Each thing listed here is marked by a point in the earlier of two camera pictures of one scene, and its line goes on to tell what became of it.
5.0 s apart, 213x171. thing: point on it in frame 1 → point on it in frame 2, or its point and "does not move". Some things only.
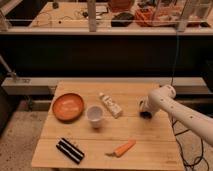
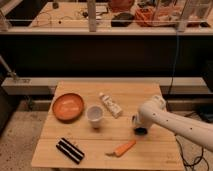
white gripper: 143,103 → 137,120
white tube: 113,108 does not move
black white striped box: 73,153 does not move
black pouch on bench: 122,20 does not move
